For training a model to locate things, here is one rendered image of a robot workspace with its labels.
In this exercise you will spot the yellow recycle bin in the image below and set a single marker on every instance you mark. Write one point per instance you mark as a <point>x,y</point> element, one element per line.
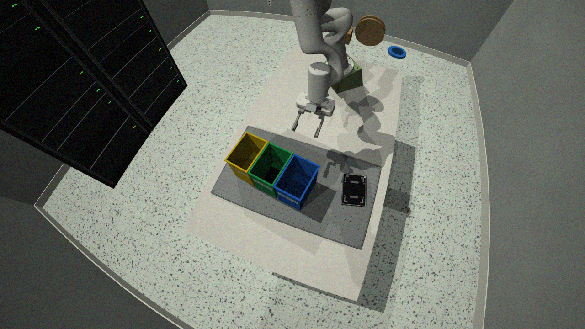
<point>244,154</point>

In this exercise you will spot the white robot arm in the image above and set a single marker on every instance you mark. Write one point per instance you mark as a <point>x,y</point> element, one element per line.
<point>312,18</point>

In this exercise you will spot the green returns bin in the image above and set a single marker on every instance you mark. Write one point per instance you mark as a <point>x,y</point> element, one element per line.
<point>271,156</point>

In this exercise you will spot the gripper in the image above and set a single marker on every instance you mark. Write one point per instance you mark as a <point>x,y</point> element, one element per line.
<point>327,109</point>

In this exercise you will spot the blue open-top bin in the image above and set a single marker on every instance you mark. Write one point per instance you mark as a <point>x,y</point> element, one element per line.
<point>296,181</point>

